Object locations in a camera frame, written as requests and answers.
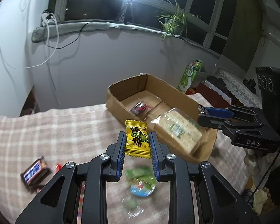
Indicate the dark teapot ornament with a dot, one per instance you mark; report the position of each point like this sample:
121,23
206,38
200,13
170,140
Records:
250,84

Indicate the potted spider plant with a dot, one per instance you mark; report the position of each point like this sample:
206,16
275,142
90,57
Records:
174,23

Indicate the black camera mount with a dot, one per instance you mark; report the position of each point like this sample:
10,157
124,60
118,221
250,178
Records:
269,85

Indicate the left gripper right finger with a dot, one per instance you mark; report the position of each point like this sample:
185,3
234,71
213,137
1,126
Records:
217,200

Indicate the white gloved right hand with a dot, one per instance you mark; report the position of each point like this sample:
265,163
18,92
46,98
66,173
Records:
257,166

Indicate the yellow candy packet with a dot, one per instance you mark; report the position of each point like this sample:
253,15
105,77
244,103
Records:
137,139

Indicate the cardboard box tray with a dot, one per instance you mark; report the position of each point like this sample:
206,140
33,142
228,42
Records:
123,95

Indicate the dark candy red ties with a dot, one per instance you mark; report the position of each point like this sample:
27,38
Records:
140,109

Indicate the plaid pink tablecloth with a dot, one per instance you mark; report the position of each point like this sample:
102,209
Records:
60,136

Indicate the red shoe box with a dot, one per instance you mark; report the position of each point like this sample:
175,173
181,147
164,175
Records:
213,97

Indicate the grey windowsill cloth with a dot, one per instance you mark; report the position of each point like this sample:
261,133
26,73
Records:
40,33

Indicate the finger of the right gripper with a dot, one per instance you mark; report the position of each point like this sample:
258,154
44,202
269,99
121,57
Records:
233,112
214,122

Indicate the white air conditioner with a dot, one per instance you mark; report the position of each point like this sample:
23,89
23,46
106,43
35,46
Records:
273,34

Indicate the white power strip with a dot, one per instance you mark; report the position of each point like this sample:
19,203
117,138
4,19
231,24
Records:
48,18

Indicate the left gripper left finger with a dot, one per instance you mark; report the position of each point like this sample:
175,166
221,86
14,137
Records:
58,201

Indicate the Snickers bar Chinese label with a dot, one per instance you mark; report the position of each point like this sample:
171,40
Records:
35,173

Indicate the rice cracker pack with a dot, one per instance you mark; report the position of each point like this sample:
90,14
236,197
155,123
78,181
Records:
179,130

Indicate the green paper gift bag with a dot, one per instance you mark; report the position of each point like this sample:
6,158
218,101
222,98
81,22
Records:
189,75

